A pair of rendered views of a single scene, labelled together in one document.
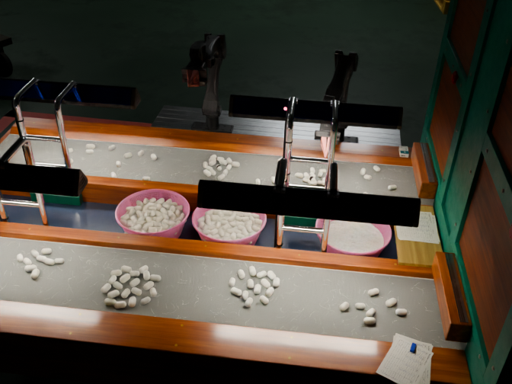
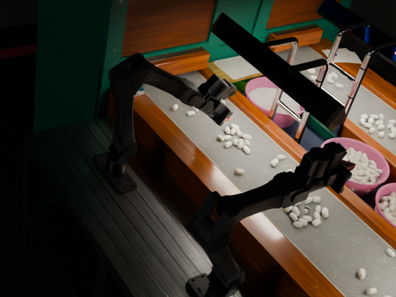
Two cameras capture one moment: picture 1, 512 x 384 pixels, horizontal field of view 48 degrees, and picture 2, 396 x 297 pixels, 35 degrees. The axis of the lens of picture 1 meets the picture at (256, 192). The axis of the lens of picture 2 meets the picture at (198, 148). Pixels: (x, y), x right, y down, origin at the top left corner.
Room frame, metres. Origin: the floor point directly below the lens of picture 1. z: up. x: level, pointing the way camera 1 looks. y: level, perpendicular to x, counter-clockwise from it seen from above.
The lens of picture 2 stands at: (3.46, 0.82, 2.11)
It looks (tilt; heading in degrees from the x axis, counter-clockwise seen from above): 38 degrees down; 219
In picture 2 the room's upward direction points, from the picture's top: 14 degrees clockwise
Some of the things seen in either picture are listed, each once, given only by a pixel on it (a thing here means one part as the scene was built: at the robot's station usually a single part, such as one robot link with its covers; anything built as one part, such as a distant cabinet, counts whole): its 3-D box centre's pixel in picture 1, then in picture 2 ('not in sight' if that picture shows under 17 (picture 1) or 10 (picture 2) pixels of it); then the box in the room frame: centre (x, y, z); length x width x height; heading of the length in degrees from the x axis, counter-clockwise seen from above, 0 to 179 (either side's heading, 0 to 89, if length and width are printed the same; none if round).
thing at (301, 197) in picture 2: (202, 54); (303, 172); (2.27, 0.24, 1.11); 0.12 x 0.09 x 0.12; 172
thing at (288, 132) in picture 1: (308, 162); (279, 103); (1.80, -0.19, 0.90); 0.20 x 0.19 x 0.45; 84
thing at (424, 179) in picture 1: (423, 169); (175, 63); (1.89, -0.65, 0.83); 0.30 x 0.06 x 0.07; 174
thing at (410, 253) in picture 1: (416, 233); (243, 66); (1.56, -0.56, 0.77); 0.33 x 0.15 x 0.01; 174
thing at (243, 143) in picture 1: (212, 156); (269, 260); (2.19, 0.20, 0.67); 1.81 x 0.12 x 0.19; 84
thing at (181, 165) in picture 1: (203, 171); (320, 226); (1.98, 0.22, 0.73); 1.81 x 0.30 x 0.02; 84
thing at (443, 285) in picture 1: (450, 293); (295, 38); (1.21, -0.58, 0.83); 0.30 x 0.06 x 0.07; 174
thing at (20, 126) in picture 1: (55, 142); not in sight; (1.90, 0.77, 0.90); 0.20 x 0.19 x 0.45; 84
